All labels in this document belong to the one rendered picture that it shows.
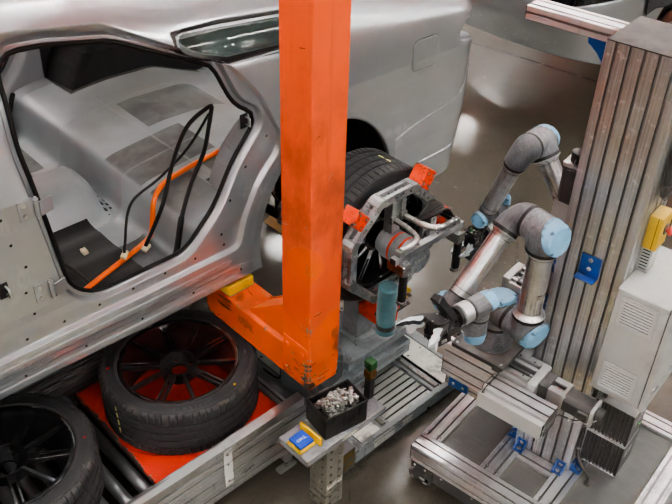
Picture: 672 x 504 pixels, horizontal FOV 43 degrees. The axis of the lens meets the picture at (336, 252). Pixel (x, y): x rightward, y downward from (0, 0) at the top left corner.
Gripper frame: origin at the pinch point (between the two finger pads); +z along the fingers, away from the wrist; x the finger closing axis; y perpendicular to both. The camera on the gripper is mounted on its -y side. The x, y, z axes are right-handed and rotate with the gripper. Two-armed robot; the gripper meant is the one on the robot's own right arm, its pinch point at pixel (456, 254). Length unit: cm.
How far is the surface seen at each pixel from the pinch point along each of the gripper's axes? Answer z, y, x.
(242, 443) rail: 108, -47, -20
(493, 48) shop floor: -368, -82, -217
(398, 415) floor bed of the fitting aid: 32, -75, 0
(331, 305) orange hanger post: 70, 8, -9
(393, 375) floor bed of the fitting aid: 12, -77, -19
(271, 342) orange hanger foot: 79, -20, -33
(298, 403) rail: 79, -45, -18
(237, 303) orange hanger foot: 76, -14, -57
